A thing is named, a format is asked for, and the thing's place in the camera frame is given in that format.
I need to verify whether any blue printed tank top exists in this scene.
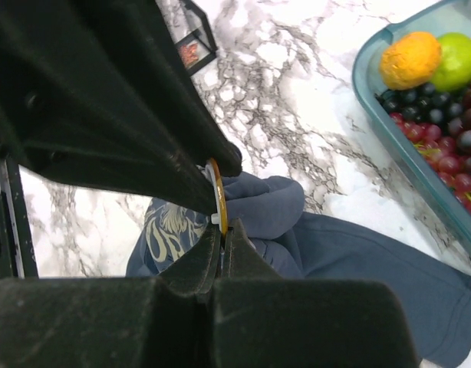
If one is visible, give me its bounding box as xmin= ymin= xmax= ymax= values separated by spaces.
xmin=126 ymin=172 xmax=471 ymax=367

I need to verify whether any light green fruit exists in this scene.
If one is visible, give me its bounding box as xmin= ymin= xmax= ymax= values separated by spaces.
xmin=430 ymin=32 xmax=471 ymax=92

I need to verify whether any teal plastic fruit container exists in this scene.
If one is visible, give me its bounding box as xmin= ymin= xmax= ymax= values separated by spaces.
xmin=352 ymin=0 xmax=471 ymax=277

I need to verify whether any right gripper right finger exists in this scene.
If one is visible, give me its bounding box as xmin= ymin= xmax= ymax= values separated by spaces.
xmin=219 ymin=218 xmax=283 ymax=282

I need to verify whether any orange fruit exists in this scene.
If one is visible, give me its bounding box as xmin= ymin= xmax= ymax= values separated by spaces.
xmin=378 ymin=31 xmax=442 ymax=90

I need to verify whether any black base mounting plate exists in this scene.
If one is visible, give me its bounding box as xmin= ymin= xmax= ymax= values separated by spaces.
xmin=0 ymin=159 xmax=38 ymax=280

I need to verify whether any dark grape bunch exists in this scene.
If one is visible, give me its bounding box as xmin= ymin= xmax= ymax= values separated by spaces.
xmin=375 ymin=81 xmax=471 ymax=215

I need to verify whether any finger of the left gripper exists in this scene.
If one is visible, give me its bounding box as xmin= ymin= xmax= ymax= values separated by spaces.
xmin=16 ymin=138 xmax=216 ymax=213
xmin=0 ymin=1 xmax=242 ymax=177

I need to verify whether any yellow round badge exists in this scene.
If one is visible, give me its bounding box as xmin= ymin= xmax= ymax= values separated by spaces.
xmin=203 ymin=158 xmax=229 ymax=238

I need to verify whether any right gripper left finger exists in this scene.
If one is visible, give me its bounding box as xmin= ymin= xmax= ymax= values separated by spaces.
xmin=156 ymin=225 xmax=222 ymax=297

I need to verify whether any black wire frame stand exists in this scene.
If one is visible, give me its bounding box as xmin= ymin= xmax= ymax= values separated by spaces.
xmin=176 ymin=0 xmax=218 ymax=77

